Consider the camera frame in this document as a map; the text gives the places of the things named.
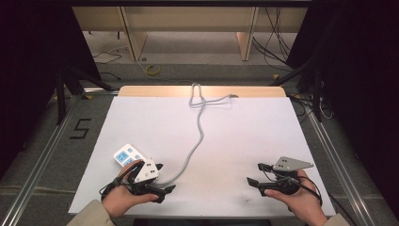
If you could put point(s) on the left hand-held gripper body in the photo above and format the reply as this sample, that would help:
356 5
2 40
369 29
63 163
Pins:
147 172

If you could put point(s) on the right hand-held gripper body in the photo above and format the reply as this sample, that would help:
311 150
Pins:
287 180

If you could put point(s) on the person's right hand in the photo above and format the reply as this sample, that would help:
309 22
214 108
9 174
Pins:
306 201

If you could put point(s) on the person's left hand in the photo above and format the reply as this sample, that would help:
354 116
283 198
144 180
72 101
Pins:
117 197

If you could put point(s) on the white table sheet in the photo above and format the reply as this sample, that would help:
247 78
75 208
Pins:
238 141

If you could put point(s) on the black metal stand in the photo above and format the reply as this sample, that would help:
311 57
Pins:
317 94

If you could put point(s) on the yellow tape roll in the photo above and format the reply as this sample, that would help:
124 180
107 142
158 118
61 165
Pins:
153 69

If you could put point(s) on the black tripod stand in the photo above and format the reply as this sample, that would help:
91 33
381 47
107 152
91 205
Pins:
61 94

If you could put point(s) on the beige wooden desk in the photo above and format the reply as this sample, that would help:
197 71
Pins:
188 19

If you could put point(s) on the aluminium floor rail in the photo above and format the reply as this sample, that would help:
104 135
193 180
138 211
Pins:
342 175
37 169

